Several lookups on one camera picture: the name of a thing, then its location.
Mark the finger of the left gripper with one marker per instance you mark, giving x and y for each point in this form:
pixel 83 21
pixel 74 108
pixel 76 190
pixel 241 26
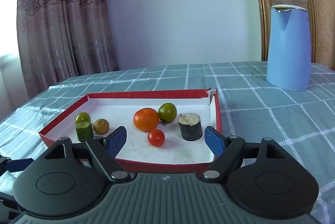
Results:
pixel 8 207
pixel 10 165

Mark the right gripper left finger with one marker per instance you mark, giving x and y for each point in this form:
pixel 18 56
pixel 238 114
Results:
pixel 103 151

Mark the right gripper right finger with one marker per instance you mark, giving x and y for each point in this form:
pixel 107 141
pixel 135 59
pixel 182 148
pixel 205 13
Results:
pixel 227 152

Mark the brown longan fruit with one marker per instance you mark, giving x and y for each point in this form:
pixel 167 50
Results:
pixel 101 126

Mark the green cucumber piece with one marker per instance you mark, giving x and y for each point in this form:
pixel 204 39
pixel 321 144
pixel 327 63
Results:
pixel 84 131

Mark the orange mandarin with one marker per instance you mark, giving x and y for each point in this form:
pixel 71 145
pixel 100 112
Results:
pixel 146 119

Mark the red cherry tomato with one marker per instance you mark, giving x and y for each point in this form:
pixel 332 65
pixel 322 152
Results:
pixel 156 137

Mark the large green tomato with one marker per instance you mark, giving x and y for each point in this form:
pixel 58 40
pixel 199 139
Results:
pixel 82 117

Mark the red shallow cardboard box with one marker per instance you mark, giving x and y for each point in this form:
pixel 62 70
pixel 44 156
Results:
pixel 118 108

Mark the teal checked bed sheet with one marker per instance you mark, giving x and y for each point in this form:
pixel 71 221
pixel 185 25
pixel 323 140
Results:
pixel 302 122

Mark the light blue electric kettle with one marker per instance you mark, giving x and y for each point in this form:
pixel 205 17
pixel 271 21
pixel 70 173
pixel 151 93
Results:
pixel 290 48

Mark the pink patterned curtain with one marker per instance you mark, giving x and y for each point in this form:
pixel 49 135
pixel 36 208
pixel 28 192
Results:
pixel 59 39

